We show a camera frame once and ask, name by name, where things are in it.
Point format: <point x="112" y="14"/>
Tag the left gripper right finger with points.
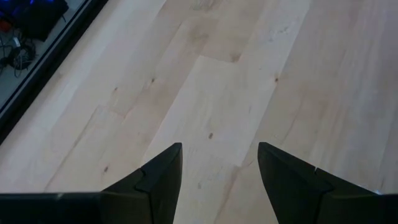
<point x="295" y="196"/>

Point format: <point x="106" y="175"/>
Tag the black perforated computer case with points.
<point x="34" y="15"/>

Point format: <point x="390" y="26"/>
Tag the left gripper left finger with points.
<point x="155" y="199"/>

